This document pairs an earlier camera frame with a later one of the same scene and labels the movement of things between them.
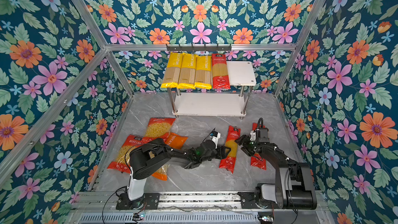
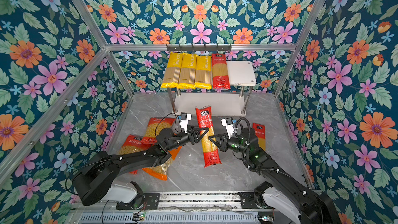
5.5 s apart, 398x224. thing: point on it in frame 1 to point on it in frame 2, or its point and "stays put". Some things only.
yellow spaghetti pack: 203,72 stays put
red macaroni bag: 158,127 stays put
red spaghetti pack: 232,138 to 210,153
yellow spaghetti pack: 187,71 stays put
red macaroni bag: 123,162 stays put
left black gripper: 226,153 to 192,138
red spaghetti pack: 220,78 stays put
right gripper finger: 239,140 to 223,137
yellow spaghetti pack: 172,71 stays put
